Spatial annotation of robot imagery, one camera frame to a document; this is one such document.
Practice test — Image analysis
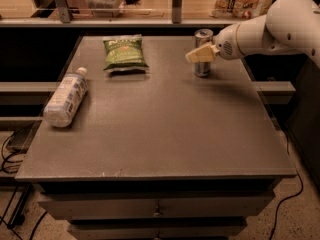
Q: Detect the black power adapter box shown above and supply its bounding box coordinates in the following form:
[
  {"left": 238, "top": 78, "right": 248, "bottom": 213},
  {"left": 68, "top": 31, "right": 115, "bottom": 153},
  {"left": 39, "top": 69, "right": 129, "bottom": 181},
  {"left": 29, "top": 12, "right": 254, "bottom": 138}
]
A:
[{"left": 6, "top": 125, "right": 37, "bottom": 153}]

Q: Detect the grey metal shelf rail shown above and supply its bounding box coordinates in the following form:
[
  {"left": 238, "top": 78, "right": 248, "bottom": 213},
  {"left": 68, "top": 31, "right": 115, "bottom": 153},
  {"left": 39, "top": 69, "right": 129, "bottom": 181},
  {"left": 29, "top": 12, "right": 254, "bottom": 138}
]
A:
[{"left": 0, "top": 0, "right": 320, "bottom": 28}]

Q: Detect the grey drawer cabinet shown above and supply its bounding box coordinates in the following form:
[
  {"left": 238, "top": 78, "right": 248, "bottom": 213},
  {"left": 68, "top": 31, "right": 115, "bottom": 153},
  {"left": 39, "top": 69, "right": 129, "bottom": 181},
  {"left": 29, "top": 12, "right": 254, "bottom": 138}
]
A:
[{"left": 14, "top": 34, "right": 298, "bottom": 240}]

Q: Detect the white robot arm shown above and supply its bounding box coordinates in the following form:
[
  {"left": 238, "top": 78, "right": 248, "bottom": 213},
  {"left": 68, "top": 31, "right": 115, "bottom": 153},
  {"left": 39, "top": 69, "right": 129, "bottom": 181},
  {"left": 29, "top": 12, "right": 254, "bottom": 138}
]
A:
[{"left": 185, "top": 0, "right": 320, "bottom": 67}]

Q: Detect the upper grey drawer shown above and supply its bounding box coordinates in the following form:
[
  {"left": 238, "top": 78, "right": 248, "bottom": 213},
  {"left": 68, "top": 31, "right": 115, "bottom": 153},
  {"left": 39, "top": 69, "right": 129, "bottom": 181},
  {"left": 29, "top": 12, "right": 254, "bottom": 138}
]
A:
[{"left": 38, "top": 191, "right": 274, "bottom": 221}]

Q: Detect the silver blue Red Bull can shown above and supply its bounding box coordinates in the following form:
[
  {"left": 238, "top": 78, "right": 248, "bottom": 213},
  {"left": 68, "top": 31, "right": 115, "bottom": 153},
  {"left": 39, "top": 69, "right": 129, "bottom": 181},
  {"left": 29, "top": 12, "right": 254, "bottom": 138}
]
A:
[{"left": 194, "top": 29, "right": 213, "bottom": 77}]

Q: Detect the grey drawer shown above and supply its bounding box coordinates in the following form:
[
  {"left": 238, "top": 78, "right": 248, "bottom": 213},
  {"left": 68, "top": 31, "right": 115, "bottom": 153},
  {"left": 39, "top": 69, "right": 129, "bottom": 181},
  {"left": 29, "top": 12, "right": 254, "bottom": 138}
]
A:
[
  {"left": 68, "top": 218, "right": 247, "bottom": 240},
  {"left": 38, "top": 191, "right": 274, "bottom": 221}
]

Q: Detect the lower grey drawer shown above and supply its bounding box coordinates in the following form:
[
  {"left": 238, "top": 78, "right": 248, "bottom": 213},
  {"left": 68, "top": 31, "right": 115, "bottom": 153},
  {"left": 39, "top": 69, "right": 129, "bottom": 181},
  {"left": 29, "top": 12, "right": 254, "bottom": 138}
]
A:
[{"left": 68, "top": 218, "right": 247, "bottom": 240}]

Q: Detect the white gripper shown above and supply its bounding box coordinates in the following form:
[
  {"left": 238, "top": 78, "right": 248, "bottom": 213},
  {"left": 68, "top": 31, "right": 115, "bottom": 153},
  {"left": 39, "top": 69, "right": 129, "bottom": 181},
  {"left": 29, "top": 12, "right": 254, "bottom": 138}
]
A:
[{"left": 185, "top": 23, "right": 245, "bottom": 63}]

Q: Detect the clear plastic storage box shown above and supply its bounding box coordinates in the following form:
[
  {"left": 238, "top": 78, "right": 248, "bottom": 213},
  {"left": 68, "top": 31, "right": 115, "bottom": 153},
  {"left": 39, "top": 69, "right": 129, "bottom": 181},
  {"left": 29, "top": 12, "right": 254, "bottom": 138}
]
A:
[{"left": 86, "top": 0, "right": 124, "bottom": 18}]

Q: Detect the colourful snack bag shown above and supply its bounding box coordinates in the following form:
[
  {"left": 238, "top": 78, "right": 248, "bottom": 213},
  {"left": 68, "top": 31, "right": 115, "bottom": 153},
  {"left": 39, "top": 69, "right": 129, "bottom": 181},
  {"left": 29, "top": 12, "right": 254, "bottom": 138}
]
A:
[{"left": 209, "top": 0, "right": 273, "bottom": 19}]

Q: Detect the black cable right floor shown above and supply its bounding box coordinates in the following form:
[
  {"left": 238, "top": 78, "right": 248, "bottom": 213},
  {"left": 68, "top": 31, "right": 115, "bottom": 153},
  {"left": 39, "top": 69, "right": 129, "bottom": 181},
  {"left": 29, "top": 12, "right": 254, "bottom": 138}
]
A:
[{"left": 268, "top": 127, "right": 305, "bottom": 240}]

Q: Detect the black cables left floor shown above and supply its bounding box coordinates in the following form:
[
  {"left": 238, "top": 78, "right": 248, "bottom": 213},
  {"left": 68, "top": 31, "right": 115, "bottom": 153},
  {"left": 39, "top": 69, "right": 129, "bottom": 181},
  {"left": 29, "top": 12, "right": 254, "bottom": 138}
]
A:
[{"left": 0, "top": 123, "right": 48, "bottom": 240}]

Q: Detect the clear plastic water bottle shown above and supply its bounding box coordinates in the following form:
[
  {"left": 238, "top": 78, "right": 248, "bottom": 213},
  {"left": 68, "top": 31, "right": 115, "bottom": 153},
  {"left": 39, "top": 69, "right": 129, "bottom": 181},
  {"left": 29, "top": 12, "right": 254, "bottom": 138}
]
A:
[{"left": 43, "top": 67, "right": 88, "bottom": 128}]

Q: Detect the green chip bag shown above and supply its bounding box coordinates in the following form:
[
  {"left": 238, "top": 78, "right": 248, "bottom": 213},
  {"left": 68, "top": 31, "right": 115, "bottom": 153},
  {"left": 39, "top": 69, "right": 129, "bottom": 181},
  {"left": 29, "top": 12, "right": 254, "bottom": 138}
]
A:
[{"left": 103, "top": 34, "right": 149, "bottom": 72}]

